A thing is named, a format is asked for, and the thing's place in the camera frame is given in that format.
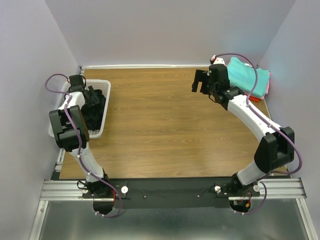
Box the folded red t shirt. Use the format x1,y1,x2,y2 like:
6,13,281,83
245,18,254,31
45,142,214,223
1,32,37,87
249,95,261,102

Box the aluminium frame rail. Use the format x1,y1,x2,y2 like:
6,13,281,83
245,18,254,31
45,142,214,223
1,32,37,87
40,178,307,201

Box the white plastic laundry basket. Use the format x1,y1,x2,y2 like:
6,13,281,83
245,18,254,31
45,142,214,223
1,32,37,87
56,75,111,139

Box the folded turquoise t shirt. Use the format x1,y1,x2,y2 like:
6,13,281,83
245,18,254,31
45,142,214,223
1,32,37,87
227,56,270,93

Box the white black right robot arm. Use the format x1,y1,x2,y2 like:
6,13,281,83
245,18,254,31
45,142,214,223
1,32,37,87
191,63,295,195

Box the black t shirt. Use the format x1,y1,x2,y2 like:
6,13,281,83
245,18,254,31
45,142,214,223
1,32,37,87
81,86,106,131

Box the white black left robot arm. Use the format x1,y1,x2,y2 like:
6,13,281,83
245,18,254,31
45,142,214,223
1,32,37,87
48,74,112,198

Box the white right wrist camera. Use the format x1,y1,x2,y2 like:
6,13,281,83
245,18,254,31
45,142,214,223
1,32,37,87
209,55,225,65

